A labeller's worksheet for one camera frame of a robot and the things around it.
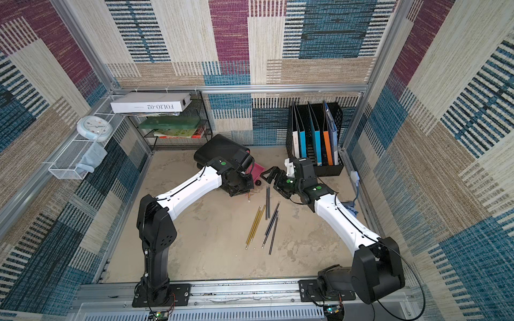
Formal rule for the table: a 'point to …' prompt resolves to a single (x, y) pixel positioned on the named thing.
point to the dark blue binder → (333, 133)
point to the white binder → (295, 136)
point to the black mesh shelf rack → (185, 130)
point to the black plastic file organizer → (315, 134)
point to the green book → (176, 122)
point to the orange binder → (328, 142)
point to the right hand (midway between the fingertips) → (265, 178)
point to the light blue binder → (302, 137)
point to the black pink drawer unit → (223, 147)
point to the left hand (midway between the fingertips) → (252, 188)
